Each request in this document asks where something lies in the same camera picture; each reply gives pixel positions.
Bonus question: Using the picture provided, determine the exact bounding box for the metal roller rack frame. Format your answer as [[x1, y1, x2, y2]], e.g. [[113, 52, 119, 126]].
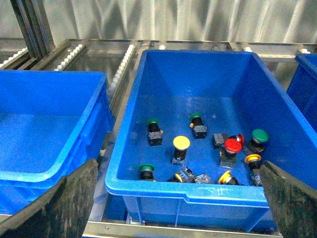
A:
[[0, 38, 317, 238]]

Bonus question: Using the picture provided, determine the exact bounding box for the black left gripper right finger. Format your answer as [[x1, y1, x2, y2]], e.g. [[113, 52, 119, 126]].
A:
[[260, 161, 317, 238]]

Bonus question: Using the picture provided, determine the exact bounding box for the yellow mushroom push button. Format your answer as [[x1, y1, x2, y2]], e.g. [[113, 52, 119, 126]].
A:
[[172, 135, 190, 165]]

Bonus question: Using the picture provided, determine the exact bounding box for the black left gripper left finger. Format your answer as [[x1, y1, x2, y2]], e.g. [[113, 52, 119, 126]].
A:
[[0, 158, 98, 238]]

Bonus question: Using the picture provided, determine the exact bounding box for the green push button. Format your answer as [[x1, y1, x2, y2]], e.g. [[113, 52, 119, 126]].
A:
[[146, 118, 163, 146], [242, 129, 269, 156], [189, 113, 208, 139], [138, 164, 155, 181]]

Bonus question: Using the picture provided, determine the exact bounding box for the loose contact block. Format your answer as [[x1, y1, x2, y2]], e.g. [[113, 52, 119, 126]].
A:
[[194, 173, 213, 184]]

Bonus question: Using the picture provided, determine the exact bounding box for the green push button left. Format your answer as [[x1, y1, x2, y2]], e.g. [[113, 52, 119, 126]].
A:
[[146, 118, 163, 146]]

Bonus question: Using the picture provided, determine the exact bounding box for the green push button front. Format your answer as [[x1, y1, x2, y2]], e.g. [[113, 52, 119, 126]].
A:
[[138, 164, 155, 181]]

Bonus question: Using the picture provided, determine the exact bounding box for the yellow push button front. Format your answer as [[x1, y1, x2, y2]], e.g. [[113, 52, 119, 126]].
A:
[[218, 170, 240, 185]]

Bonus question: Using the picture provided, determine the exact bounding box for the yellow push button lying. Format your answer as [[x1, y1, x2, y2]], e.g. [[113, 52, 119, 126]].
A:
[[167, 167, 195, 183]]

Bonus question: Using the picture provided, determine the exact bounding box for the green push button right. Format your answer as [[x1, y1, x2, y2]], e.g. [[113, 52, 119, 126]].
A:
[[242, 129, 269, 156]]

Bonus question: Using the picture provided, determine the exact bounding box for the blue bin far left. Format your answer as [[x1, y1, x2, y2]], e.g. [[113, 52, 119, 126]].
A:
[[0, 70, 114, 215]]

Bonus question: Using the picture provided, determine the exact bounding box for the yellow push button right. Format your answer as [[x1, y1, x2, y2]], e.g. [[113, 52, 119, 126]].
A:
[[245, 154, 262, 186]]

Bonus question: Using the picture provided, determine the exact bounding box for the red mushroom push button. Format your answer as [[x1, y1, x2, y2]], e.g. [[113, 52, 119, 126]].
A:
[[219, 138, 242, 169]]

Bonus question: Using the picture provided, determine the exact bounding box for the blue bin with buttons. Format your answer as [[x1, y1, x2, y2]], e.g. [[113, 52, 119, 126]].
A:
[[105, 50, 317, 232]]

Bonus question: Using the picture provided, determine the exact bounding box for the blue target bin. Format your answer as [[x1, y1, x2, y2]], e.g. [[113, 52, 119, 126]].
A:
[[287, 54, 317, 129]]

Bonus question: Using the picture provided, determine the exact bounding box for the green push button middle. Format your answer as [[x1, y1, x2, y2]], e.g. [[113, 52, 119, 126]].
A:
[[189, 113, 208, 139]]

